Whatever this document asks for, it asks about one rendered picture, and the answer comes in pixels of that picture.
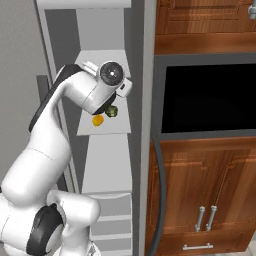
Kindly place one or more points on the wooden drawer front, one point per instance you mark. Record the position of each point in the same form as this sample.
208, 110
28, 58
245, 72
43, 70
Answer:
220, 241

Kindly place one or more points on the grey fridge freezer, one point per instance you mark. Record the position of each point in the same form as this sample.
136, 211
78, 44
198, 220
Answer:
135, 40

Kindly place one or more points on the pale grey freezer drawer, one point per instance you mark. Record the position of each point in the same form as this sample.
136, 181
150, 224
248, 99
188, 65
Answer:
115, 245
115, 204
113, 226

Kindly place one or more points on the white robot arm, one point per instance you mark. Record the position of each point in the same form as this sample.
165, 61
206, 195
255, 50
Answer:
50, 140

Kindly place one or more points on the grey freezer door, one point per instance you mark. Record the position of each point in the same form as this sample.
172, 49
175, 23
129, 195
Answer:
50, 40

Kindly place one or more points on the green broccoli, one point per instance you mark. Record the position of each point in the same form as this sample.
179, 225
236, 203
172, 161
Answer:
112, 111

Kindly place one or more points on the wooden cupboard door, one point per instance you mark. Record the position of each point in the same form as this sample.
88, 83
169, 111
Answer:
236, 183
183, 186

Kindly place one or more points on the yellow orange mango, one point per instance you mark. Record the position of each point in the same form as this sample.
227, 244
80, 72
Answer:
97, 120

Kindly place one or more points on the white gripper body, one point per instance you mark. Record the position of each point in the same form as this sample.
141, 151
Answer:
90, 67

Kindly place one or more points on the wooden wall cupboard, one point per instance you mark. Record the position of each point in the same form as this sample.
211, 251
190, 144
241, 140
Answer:
203, 23

